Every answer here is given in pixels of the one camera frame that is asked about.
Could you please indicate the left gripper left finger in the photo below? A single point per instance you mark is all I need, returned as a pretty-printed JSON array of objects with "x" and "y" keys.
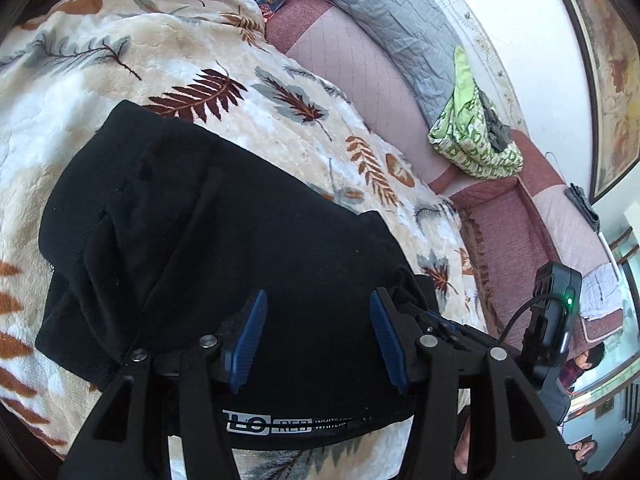
[{"x": 126, "y": 434}]

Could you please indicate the framed wall painting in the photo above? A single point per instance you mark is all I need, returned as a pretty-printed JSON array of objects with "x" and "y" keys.
[{"x": 611, "y": 59}]

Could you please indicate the grey quilted blanket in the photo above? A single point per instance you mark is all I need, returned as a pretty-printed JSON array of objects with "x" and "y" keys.
[{"x": 418, "y": 38}]

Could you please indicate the green patterned folded quilt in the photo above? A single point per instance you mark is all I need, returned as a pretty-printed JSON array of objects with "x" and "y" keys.
[{"x": 460, "y": 133}]

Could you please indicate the black pants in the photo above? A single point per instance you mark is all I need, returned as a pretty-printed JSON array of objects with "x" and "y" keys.
[{"x": 158, "y": 230}]

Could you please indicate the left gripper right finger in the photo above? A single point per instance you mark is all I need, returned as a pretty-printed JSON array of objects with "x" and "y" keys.
[{"x": 512, "y": 434}]

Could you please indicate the dark grey cloth on quilt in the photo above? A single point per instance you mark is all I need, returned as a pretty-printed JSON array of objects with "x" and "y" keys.
[{"x": 499, "y": 134}]

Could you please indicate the leaf pattern fleece blanket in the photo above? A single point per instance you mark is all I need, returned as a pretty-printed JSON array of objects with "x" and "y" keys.
[{"x": 215, "y": 62}]

